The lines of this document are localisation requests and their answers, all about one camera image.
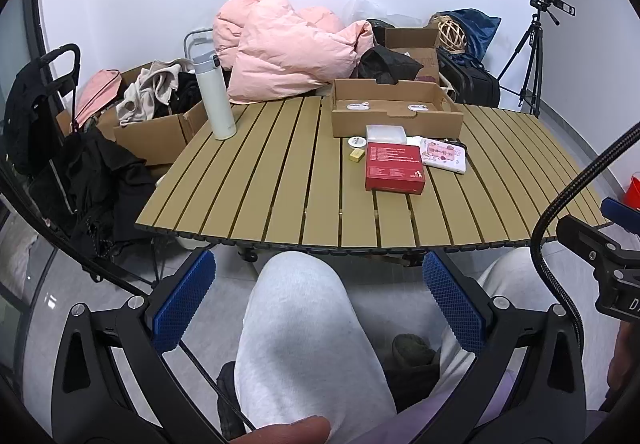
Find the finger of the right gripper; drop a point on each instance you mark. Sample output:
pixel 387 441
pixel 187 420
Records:
pixel 618 212

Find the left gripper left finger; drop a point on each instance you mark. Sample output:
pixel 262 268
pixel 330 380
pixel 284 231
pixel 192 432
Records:
pixel 111 383

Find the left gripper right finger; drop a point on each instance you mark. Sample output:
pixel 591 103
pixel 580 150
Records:
pixel 452 298

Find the red cardboard box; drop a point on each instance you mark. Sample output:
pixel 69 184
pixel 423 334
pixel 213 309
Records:
pixel 396 168

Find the translucent plastic box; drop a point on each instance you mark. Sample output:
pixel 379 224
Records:
pixel 386 134

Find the small yellow block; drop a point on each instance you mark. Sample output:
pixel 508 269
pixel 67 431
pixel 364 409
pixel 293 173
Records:
pixel 357 154

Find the round white disc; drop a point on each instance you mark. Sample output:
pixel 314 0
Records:
pixel 357 142

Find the right hand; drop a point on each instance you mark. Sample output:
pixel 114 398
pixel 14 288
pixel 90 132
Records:
pixel 624 364

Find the left hand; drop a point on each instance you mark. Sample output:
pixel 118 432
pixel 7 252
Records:
pixel 311 430

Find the red cup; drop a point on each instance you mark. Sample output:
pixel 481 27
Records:
pixel 632 195

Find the dark green shoe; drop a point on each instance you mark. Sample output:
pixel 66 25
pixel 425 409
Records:
pixel 412 351

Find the black tripod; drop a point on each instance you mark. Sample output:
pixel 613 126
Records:
pixel 533 38

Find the grey trouser leg left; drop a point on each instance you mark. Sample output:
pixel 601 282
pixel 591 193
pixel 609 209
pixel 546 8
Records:
pixel 303 353

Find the shallow cardboard tray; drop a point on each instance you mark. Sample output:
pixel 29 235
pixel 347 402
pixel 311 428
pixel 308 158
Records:
pixel 421 108

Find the cardboard box with clothes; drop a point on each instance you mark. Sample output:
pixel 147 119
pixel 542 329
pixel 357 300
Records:
pixel 160 140

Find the black trolley cart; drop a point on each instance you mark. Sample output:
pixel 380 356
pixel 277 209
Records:
pixel 33 139

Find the woven rattan ball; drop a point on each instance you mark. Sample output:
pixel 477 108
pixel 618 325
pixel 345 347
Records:
pixel 451 35

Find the tall cardboard box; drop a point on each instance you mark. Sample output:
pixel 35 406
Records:
pixel 420 43

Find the black cloth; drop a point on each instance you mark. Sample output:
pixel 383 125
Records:
pixel 386 66

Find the pink bag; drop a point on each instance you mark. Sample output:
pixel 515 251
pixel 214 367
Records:
pixel 101 90

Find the beige clothes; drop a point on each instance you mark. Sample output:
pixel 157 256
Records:
pixel 153 85

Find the white insulated bottle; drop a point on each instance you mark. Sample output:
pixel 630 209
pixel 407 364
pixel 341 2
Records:
pixel 199 49

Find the pink duvet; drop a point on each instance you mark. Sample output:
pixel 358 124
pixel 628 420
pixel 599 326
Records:
pixel 274 51

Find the camera on tripod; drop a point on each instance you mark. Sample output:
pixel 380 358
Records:
pixel 555 4

